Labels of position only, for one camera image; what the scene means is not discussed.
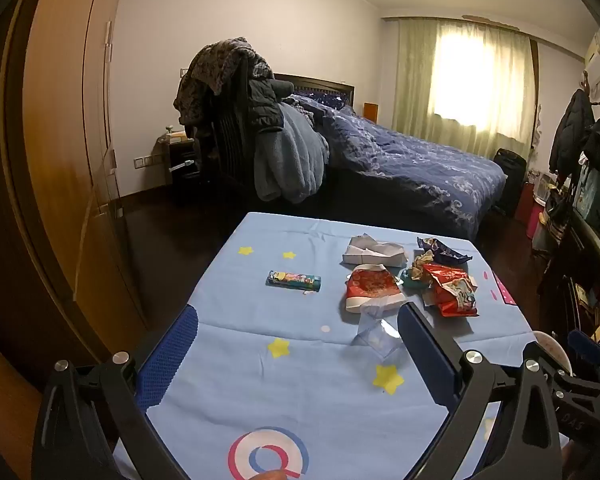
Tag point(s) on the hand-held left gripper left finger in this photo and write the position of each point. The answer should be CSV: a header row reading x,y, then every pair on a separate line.
x,y
172,355

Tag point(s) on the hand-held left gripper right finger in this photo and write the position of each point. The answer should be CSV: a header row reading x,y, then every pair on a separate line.
x,y
427,360

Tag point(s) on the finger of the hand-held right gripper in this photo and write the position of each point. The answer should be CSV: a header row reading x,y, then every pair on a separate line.
x,y
587,345

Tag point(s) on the teal plastic cup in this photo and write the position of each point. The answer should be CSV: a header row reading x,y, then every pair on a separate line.
x,y
409,280

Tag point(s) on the brown paper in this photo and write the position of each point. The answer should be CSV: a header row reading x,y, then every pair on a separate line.
x,y
420,266

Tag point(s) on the white round bin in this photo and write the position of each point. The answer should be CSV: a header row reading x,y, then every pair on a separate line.
x,y
555,352

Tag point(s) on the clear plastic wrapper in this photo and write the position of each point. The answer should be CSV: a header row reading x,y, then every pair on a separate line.
x,y
377,335

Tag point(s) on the dark wooden cabinet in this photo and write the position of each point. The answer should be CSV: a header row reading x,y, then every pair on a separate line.
x,y
585,280

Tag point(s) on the red snack bag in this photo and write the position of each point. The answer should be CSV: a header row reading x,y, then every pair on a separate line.
x,y
452,291

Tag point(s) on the light blue star-print tablecloth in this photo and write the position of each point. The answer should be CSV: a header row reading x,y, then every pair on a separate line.
x,y
260,360

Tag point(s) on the red and white packet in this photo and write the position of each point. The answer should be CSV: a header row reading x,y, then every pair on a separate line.
x,y
372,291

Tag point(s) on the dark blue snack bag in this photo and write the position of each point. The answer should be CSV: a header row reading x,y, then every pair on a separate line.
x,y
440,250

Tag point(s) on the crumpled white paper box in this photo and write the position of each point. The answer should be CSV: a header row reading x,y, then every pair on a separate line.
x,y
375,252

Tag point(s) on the pink storage bin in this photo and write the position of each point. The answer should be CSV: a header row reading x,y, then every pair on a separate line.
x,y
535,215

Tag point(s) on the colourful candy tube wrapper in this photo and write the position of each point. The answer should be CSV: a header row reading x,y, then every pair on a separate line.
x,y
294,280

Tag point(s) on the teal hanging bag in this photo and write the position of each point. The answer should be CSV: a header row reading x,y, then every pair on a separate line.
x,y
592,187

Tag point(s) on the black suitcase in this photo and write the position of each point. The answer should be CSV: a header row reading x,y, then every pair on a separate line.
x,y
510,180

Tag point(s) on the bed with blue duvet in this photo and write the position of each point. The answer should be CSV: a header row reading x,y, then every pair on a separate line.
x,y
405,170

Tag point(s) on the dark nightstand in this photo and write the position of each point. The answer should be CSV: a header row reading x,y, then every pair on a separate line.
x,y
180,160

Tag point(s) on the black chair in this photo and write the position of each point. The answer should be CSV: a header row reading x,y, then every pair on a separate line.
x,y
225,150

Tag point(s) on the black hanging coat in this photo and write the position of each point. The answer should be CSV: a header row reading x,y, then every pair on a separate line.
x,y
572,130

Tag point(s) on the wooden wardrobe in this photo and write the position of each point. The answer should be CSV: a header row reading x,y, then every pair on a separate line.
x,y
55,160

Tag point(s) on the orange board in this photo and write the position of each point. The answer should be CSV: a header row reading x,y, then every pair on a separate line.
x,y
370,111

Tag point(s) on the dark puffer jacket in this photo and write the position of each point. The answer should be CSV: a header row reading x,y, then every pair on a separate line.
x,y
265,105

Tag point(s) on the grey patterned jacket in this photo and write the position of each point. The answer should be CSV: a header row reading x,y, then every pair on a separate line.
x,y
210,80

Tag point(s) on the pale green curtain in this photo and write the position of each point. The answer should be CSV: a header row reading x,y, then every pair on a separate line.
x,y
470,80

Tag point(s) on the wall socket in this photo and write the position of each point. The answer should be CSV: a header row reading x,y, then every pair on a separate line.
x,y
143,161

